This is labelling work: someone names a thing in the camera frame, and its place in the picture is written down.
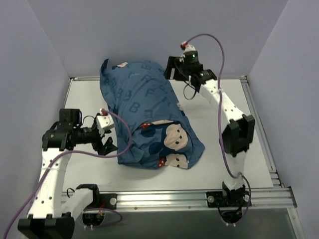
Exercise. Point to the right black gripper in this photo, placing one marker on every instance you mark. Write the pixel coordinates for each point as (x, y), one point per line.
(173, 68)

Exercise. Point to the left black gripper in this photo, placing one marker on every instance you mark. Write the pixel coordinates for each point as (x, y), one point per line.
(100, 142)

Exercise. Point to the blue cartoon print pillowcase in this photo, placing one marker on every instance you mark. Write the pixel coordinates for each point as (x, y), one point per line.
(151, 127)

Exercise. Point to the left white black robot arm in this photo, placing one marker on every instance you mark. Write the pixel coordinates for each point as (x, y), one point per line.
(48, 218)

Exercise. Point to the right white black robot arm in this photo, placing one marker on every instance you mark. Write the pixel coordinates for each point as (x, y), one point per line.
(235, 129)

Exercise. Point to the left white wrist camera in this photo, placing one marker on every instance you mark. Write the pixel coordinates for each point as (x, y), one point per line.
(104, 122)

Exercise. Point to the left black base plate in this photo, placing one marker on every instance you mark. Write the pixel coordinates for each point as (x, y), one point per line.
(107, 201)

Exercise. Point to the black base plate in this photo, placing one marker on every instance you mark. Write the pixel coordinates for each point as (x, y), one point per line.
(107, 201)
(224, 199)

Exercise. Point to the aluminium front rail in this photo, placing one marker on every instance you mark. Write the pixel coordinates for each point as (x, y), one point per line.
(274, 198)

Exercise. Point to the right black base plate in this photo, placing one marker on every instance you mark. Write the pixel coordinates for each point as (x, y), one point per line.
(224, 199)

